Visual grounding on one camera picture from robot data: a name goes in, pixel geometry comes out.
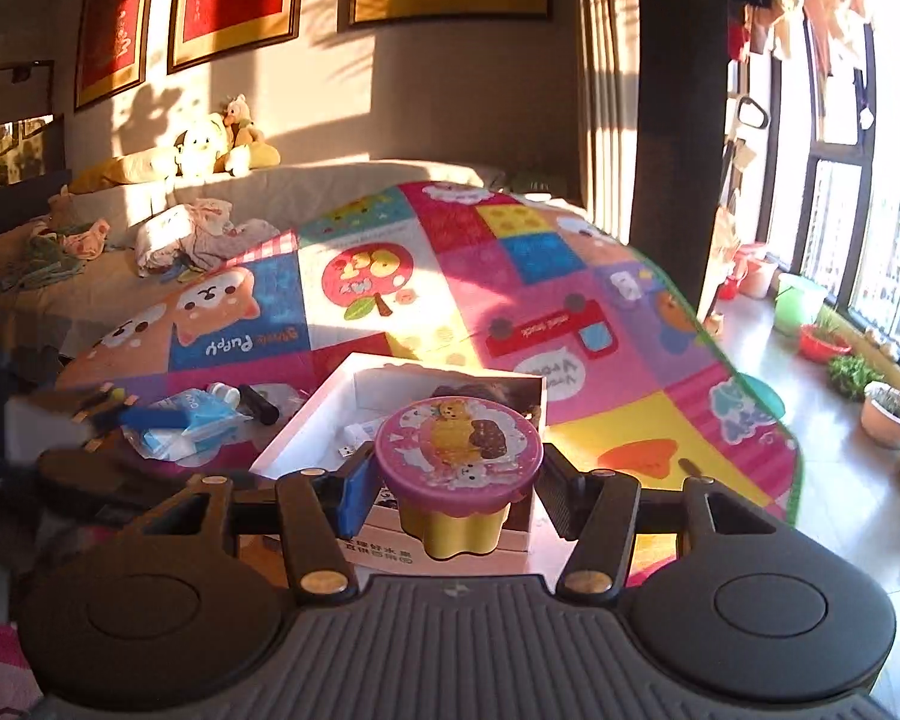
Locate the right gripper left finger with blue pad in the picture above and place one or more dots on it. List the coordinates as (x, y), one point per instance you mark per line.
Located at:
(317, 509)

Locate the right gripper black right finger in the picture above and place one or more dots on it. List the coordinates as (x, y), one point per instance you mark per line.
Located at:
(597, 511)

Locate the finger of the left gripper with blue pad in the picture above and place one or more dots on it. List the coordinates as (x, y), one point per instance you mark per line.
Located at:
(110, 408)

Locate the blue white wet wipes pack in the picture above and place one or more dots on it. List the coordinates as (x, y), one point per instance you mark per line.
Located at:
(187, 429)

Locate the black marker pen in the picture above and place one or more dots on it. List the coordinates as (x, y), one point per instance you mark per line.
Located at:
(257, 406)

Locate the pink lid yellow toy cup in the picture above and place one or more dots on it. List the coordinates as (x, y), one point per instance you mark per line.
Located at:
(456, 465)

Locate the black plush bear toy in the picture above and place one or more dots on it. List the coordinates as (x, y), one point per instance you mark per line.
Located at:
(520, 397)

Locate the white plastic insert tray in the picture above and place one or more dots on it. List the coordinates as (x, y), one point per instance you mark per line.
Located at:
(353, 436)

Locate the pink cardboard box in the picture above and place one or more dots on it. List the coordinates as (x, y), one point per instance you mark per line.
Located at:
(369, 387)

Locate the grey sofa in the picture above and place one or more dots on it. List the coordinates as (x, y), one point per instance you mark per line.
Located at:
(73, 314)

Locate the colourful cartoon play mat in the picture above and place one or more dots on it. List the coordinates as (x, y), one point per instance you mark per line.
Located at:
(448, 274)

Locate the crumpled clothes pile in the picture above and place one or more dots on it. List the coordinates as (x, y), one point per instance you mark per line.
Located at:
(200, 235)

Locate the green clothes on sofa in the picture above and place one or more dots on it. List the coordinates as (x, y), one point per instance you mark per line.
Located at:
(51, 255)

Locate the red plastic basin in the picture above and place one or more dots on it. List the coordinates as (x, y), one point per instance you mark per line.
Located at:
(820, 343)

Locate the white plush toy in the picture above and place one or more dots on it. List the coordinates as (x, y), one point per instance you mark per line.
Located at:
(200, 147)

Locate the green plastic bucket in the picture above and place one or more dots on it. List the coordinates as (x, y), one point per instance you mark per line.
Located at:
(798, 302)

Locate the yellow teddy bear plush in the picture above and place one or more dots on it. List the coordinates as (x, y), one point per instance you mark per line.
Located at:
(246, 148)

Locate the white flower pot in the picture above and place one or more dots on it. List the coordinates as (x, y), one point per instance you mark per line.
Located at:
(880, 416)

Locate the red framed wall picture left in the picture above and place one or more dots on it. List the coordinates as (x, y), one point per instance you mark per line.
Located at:
(111, 49)

